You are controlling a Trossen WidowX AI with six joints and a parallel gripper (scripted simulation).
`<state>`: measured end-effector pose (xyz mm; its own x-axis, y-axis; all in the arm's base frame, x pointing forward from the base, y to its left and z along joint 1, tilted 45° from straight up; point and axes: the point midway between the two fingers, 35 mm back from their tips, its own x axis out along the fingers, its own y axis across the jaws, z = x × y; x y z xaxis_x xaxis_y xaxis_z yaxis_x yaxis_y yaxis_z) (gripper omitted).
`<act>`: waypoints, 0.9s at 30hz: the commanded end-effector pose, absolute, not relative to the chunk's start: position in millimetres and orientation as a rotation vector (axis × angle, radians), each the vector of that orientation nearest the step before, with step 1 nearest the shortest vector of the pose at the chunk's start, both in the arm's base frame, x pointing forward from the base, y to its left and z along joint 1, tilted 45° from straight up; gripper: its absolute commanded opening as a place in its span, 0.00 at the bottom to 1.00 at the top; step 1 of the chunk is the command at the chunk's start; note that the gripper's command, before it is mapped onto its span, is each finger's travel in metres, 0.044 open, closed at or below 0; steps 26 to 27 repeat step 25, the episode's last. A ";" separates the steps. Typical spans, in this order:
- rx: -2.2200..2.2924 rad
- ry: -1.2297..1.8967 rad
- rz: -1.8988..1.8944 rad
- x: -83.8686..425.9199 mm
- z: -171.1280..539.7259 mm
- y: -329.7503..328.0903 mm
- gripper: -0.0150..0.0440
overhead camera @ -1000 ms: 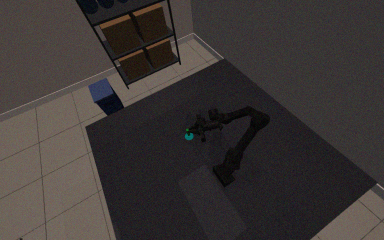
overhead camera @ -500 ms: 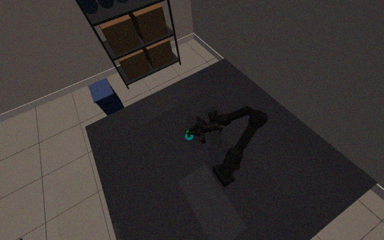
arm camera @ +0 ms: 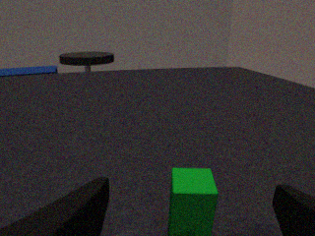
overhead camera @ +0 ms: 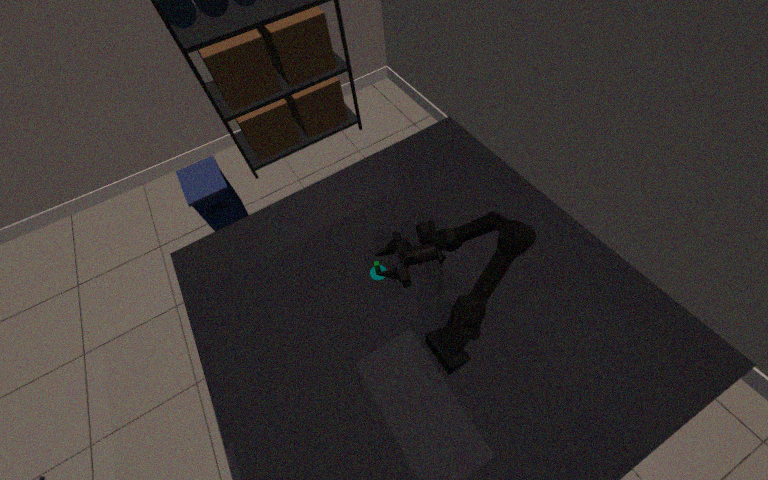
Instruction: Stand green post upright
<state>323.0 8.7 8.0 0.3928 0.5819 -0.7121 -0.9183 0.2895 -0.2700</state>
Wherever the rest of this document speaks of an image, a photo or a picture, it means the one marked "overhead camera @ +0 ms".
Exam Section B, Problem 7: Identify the cyan circle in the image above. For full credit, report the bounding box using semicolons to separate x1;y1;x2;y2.
370;265;387;281

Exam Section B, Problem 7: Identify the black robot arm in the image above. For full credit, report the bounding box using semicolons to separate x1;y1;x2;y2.
396;212;536;357

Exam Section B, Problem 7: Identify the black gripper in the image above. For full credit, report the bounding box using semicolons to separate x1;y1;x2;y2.
374;231;424;288

